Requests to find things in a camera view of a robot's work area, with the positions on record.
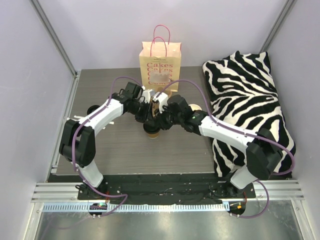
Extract brown pulp cup carrier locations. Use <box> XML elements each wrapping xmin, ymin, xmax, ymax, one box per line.
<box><xmin>150</xmin><ymin>87</ymin><xmax>172</xmax><ymax>118</ymax></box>

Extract black plastic cup lid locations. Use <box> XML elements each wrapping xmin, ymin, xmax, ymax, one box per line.
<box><xmin>143</xmin><ymin>124</ymin><xmax>161</xmax><ymax>135</ymax></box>

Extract brown paper coffee cup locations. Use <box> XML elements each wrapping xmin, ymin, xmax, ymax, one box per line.
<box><xmin>189</xmin><ymin>103</ymin><xmax>202</xmax><ymax>112</ymax></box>

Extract paper cakes bag pink handles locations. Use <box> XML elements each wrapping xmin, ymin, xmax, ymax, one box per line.
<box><xmin>139</xmin><ymin>24</ymin><xmax>182</xmax><ymax>90</ymax></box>

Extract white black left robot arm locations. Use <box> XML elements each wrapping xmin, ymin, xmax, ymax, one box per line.
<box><xmin>59</xmin><ymin>82</ymin><xmax>155</xmax><ymax>200</ymax></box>

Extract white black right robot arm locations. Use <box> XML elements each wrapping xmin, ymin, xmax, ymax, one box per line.
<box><xmin>151</xmin><ymin>93</ymin><xmax>283</xmax><ymax>198</ymax></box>

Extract white wrapped straw upper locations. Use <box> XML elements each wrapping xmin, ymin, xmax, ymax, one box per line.
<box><xmin>73</xmin><ymin>115</ymin><xmax>115</xmax><ymax>125</ymax></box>

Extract white wrapped straw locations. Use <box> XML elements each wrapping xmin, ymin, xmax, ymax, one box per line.
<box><xmin>73</xmin><ymin>115</ymin><xmax>115</xmax><ymax>125</ymax></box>
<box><xmin>66</xmin><ymin>118</ymin><xmax>79</xmax><ymax>122</ymax></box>

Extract white wrapped straw lower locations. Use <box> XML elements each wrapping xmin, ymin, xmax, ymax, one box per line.
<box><xmin>66</xmin><ymin>118</ymin><xmax>79</xmax><ymax>122</ymax></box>

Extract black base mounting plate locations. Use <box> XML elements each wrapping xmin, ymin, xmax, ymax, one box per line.
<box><xmin>76</xmin><ymin>174</ymin><xmax>257</xmax><ymax>205</ymax></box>

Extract zebra print pillow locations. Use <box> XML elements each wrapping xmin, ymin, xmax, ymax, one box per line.
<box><xmin>201</xmin><ymin>50</ymin><xmax>297</xmax><ymax>179</ymax></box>

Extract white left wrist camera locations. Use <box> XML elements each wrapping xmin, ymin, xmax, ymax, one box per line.
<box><xmin>139</xmin><ymin>86</ymin><xmax>156</xmax><ymax>104</ymax></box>

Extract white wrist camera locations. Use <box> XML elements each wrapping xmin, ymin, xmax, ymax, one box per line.
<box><xmin>139</xmin><ymin>86</ymin><xmax>156</xmax><ymax>104</ymax></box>
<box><xmin>152</xmin><ymin>92</ymin><xmax>169</xmax><ymax>109</ymax></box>

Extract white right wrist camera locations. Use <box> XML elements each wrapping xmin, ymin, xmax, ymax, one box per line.
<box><xmin>152</xmin><ymin>92</ymin><xmax>169</xmax><ymax>109</ymax></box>

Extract aluminium frame rail front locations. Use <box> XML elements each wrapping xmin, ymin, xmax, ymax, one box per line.
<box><xmin>31</xmin><ymin>180</ymin><xmax>305</xmax><ymax>213</ymax></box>

